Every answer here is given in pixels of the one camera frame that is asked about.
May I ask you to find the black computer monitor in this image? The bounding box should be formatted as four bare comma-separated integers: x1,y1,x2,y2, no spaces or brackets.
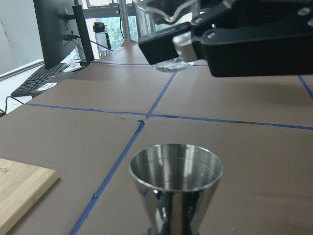
33,0,94,70

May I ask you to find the clear water bottle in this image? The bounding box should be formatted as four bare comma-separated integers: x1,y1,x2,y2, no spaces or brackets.
93,22,110,58

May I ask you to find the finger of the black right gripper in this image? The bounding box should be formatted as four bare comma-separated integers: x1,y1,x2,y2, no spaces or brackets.
138,0,313,78

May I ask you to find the steel jigger cup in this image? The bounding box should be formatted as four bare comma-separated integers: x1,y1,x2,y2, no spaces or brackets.
129,144,224,235

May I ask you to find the aluminium frame post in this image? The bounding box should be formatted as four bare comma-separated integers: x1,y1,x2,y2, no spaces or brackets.
118,0,131,42

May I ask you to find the black keyboard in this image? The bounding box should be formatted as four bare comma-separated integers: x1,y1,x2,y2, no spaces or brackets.
11,63,67,97

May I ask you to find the bamboo cutting board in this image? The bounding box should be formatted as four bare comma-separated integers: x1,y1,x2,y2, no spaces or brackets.
0,159,59,235

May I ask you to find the small glass measuring cup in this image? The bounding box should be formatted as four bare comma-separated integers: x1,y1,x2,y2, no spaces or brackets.
133,0,201,72

